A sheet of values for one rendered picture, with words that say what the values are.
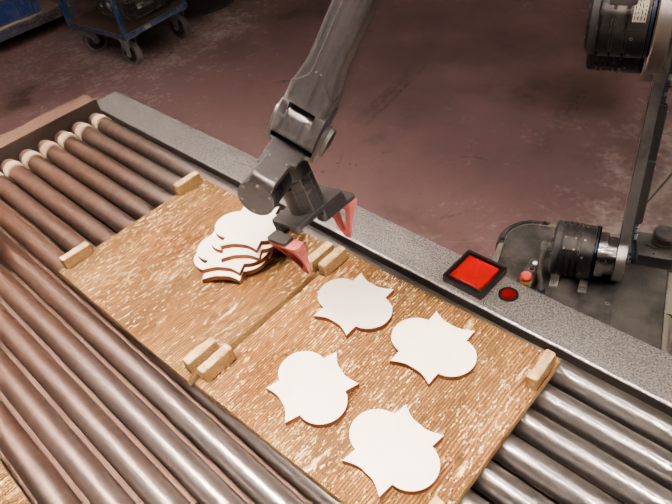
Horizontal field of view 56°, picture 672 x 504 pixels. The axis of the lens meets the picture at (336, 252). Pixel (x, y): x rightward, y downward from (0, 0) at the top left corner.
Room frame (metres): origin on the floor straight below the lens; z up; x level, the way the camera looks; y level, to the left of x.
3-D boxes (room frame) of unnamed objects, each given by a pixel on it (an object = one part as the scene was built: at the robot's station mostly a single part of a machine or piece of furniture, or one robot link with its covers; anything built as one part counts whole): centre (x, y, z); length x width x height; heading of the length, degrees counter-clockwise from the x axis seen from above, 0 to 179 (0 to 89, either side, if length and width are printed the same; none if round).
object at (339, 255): (0.80, 0.01, 0.95); 0.06 x 0.02 x 0.03; 131
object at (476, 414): (0.56, -0.02, 0.93); 0.41 x 0.35 x 0.02; 41
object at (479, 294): (0.73, -0.22, 0.92); 0.08 x 0.08 x 0.02; 40
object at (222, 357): (0.62, 0.21, 0.95); 0.06 x 0.02 x 0.03; 131
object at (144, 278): (0.88, 0.26, 0.93); 0.41 x 0.35 x 0.02; 40
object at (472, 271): (0.73, -0.22, 0.92); 0.06 x 0.06 x 0.01; 40
